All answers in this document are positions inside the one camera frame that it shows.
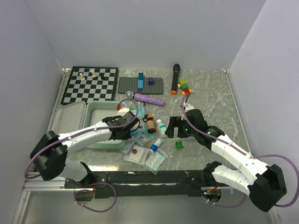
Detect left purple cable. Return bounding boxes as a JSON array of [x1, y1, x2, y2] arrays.
[[24, 98, 141, 212]]

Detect black white chessboard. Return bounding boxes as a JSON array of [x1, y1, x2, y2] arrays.
[[61, 66, 118, 105]]

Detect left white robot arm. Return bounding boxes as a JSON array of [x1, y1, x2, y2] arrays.
[[30, 111, 139, 188]]

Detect blue wipes packet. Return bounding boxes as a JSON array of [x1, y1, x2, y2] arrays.
[[130, 107, 145, 132]]

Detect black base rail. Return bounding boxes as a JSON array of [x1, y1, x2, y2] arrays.
[[64, 170, 225, 199]]

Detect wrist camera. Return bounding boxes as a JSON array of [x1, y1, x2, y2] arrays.
[[183, 102, 194, 113], [116, 104, 130, 116]]

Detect purple glitter microphone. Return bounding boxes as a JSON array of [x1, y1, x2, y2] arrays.
[[125, 91, 164, 106]]

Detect green plastic clip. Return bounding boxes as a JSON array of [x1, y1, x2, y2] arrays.
[[175, 140, 184, 149]]

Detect clear plaster packet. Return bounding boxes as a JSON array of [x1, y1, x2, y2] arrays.
[[120, 138, 136, 154]]

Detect white green-label bottle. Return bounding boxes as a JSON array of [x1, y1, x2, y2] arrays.
[[156, 119, 167, 138]]

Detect purple building brick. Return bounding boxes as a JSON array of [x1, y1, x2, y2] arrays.
[[148, 77, 154, 85]]

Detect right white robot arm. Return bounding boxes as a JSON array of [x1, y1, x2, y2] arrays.
[[165, 109, 287, 212]]

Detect brown orange-cap medicine bottle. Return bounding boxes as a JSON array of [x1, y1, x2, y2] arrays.
[[146, 114, 156, 133]]

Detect blue-topped small bag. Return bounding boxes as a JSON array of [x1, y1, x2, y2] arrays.
[[131, 129, 154, 146]]

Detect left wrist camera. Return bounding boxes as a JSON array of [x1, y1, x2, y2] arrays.
[[116, 104, 130, 116]]

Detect blue brick stack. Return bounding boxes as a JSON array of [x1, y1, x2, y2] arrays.
[[137, 72, 144, 90]]

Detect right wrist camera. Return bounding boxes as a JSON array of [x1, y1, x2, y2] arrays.
[[183, 102, 194, 113]]

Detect white gauze packet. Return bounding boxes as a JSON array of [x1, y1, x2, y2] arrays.
[[124, 145, 149, 165]]

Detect grey building baseplate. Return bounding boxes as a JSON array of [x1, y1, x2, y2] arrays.
[[117, 77, 164, 95]]

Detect small black scissors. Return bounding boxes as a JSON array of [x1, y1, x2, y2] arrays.
[[142, 102, 149, 123]]

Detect teal band-aid bag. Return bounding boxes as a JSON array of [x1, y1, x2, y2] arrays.
[[144, 151, 168, 175]]

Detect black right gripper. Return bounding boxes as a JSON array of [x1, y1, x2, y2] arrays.
[[164, 116, 198, 139]]

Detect colourful brick toy car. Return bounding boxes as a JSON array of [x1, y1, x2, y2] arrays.
[[177, 80, 192, 96]]

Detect mint green medicine case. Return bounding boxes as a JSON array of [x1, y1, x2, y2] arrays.
[[48, 100, 128, 151]]

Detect blue white bandage roll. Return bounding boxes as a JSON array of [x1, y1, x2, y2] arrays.
[[149, 139, 164, 153]]

